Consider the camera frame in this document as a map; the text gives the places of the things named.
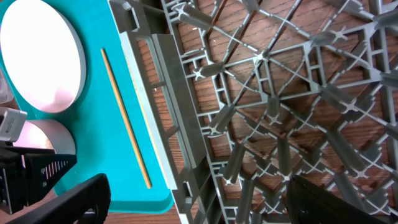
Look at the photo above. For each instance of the pink bowl with rice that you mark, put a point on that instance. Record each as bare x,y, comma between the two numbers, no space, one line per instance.
46,134

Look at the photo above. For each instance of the large white plate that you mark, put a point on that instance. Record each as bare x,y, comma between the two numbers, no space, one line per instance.
43,55

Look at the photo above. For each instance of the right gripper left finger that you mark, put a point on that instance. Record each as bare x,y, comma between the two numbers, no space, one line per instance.
87,202

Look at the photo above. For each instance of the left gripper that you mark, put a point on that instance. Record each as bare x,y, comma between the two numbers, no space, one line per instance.
22,186

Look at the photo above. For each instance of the grey dishwasher rack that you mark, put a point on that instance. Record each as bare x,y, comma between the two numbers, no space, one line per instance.
244,95

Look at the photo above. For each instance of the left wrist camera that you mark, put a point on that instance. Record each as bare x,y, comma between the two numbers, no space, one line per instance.
12,122

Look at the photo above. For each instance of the left wooden chopstick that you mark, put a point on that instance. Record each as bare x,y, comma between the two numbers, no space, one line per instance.
126,119

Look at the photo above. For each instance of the teal serving tray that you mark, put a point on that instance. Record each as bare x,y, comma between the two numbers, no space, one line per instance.
95,122

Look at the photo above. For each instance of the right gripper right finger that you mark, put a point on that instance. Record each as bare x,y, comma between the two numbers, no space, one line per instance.
306,203

